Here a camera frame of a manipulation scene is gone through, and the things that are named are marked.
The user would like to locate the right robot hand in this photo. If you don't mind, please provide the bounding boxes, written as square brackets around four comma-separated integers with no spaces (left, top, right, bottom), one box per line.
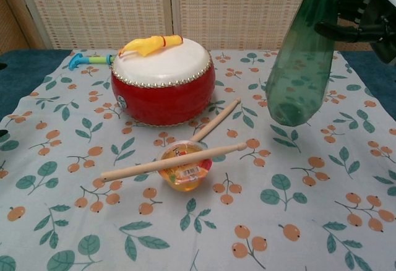
[314,0,396,65]

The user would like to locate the green spray bottle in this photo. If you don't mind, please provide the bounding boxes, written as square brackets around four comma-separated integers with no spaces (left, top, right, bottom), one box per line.
[265,0,342,127]

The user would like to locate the floral printed tablecloth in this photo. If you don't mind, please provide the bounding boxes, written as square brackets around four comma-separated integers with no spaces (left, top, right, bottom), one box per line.
[0,49,396,271]

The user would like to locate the blue green toy stick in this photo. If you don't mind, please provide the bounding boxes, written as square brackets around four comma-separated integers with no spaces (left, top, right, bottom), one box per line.
[67,53,117,71]

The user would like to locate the yellow rubber chicken toy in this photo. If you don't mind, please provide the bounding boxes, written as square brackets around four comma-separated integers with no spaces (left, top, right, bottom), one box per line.
[118,35,184,59]

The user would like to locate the red drum with white skin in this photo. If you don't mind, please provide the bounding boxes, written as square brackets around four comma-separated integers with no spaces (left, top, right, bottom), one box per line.
[110,37,217,127]

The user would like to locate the wooden drumstick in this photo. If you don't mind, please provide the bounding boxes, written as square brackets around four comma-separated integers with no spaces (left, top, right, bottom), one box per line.
[192,98,241,144]
[100,142,248,183]

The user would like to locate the woven bamboo folding screen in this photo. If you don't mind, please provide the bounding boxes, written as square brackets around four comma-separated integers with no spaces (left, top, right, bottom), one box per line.
[0,0,396,51]

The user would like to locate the orange jelly cup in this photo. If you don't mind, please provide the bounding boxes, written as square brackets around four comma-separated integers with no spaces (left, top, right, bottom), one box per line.
[158,140,214,195]

